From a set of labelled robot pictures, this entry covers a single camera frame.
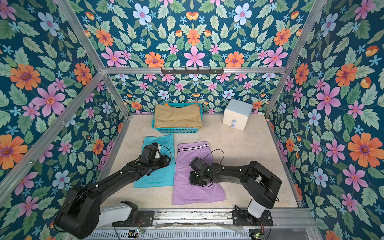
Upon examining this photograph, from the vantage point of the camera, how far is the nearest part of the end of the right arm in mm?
638

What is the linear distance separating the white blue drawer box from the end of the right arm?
0.49 metres

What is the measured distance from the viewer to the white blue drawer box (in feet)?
3.39
